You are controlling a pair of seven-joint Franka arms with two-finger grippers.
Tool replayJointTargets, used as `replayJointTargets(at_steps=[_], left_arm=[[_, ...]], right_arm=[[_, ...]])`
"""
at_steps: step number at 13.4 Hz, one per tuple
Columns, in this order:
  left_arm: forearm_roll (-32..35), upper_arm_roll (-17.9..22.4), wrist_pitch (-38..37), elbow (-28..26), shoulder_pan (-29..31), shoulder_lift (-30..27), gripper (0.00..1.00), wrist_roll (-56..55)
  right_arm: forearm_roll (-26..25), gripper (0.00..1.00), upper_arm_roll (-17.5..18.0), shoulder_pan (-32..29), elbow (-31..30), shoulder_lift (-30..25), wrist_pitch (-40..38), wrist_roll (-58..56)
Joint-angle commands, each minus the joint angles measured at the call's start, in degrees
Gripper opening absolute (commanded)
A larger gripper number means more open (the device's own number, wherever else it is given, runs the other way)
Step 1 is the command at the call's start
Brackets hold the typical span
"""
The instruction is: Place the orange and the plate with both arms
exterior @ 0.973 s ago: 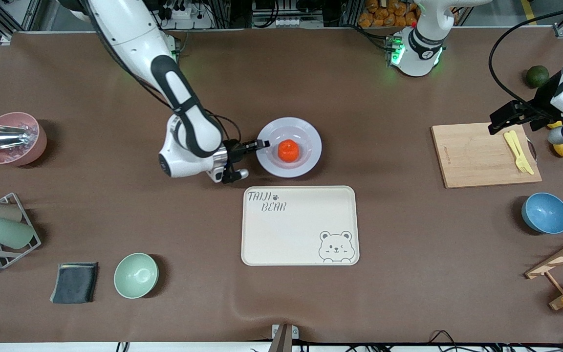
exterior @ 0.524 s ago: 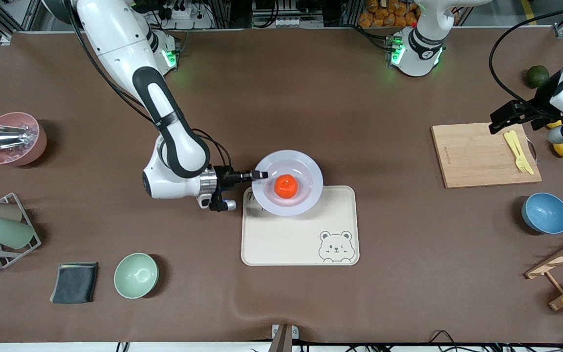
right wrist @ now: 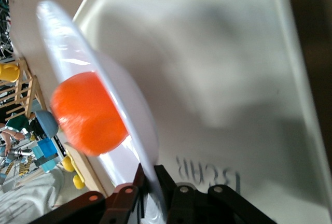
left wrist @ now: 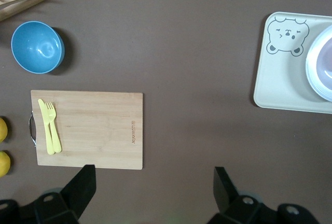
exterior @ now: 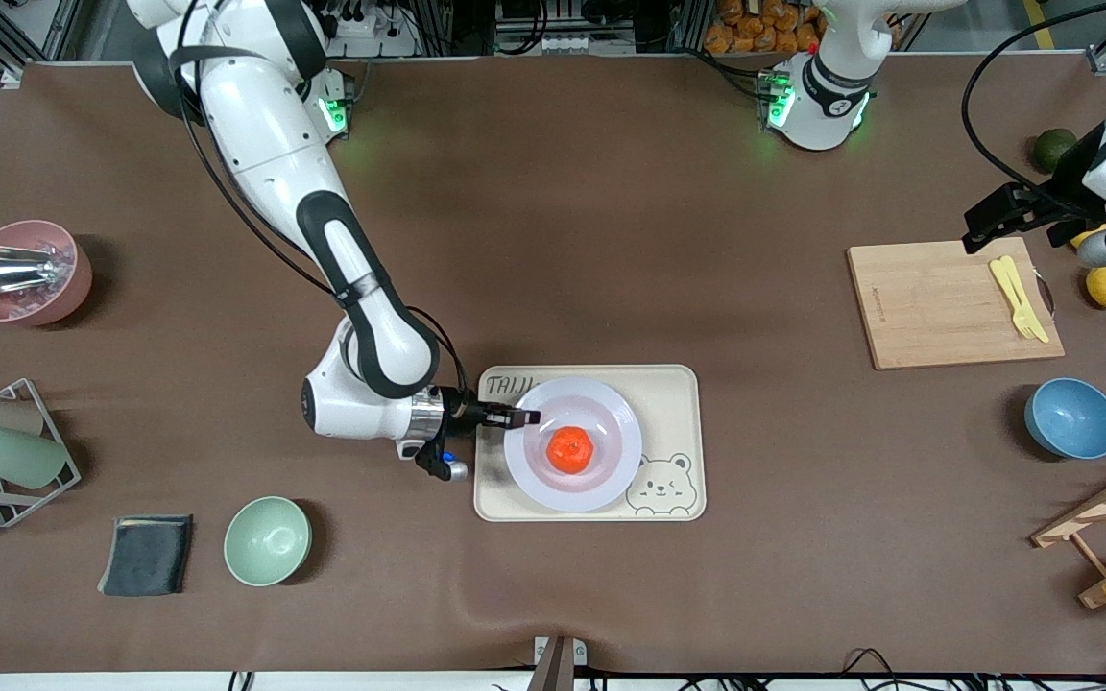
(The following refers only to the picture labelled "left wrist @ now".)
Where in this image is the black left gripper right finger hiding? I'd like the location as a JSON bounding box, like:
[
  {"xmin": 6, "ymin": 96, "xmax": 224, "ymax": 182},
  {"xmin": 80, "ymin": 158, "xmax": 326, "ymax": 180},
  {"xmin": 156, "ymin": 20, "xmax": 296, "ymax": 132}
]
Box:
[{"xmin": 207, "ymin": 166, "xmax": 261, "ymax": 224}]

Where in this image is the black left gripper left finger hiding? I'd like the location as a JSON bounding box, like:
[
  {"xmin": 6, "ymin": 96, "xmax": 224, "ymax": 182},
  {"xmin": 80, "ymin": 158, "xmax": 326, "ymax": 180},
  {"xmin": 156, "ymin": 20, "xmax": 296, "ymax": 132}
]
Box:
[{"xmin": 33, "ymin": 164, "xmax": 97, "ymax": 224}]

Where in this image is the pale lavender plate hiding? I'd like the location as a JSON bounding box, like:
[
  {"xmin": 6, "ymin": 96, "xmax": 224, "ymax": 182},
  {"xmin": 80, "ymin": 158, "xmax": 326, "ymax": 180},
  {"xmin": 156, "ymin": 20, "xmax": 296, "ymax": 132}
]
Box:
[{"xmin": 305, "ymin": 23, "xmax": 332, "ymax": 102}]

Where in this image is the yellow plastic fork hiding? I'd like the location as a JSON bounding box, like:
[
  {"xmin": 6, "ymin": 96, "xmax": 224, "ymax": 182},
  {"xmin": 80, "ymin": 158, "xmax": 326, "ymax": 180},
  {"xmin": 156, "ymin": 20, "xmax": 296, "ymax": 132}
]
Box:
[{"xmin": 44, "ymin": 101, "xmax": 63, "ymax": 153}]

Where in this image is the wooden cutting board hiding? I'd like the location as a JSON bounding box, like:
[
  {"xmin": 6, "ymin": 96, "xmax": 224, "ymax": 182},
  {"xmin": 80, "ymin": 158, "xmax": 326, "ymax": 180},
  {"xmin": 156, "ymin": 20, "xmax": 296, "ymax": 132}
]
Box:
[{"xmin": 27, "ymin": 90, "xmax": 144, "ymax": 170}]

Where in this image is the yellow lemon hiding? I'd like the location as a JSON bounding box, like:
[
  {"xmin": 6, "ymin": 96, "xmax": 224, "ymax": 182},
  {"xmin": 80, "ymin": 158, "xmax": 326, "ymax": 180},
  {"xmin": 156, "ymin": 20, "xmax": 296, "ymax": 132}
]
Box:
[
  {"xmin": 0, "ymin": 150, "xmax": 11, "ymax": 178},
  {"xmin": 0, "ymin": 116, "xmax": 8, "ymax": 143}
]

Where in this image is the yellow plastic knife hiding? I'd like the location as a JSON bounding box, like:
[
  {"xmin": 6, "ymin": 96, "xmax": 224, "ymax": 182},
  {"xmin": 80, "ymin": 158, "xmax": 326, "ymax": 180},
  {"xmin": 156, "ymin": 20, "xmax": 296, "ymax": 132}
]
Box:
[{"xmin": 38, "ymin": 98, "xmax": 56, "ymax": 155}]

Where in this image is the cream bear print tray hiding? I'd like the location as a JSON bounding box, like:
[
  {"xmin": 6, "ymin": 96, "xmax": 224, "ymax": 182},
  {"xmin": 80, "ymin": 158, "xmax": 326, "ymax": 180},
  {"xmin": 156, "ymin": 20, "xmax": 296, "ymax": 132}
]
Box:
[{"xmin": 253, "ymin": 11, "xmax": 332, "ymax": 115}]

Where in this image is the blue bowl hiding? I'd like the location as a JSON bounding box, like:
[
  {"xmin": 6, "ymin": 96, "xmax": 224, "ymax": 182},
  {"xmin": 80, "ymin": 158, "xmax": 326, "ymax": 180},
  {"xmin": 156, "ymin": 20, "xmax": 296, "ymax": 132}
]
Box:
[{"xmin": 10, "ymin": 21, "xmax": 65, "ymax": 75}]

